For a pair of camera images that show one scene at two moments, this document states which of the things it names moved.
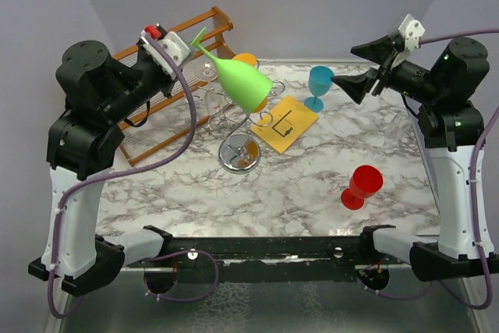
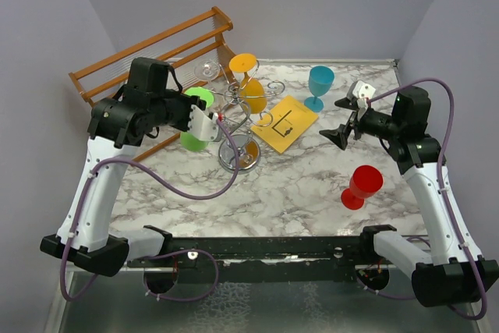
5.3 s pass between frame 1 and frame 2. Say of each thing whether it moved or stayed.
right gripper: moved
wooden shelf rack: stayed
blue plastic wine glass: stayed
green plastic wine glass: moved
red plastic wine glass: stayed
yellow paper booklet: stayed
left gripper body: moved
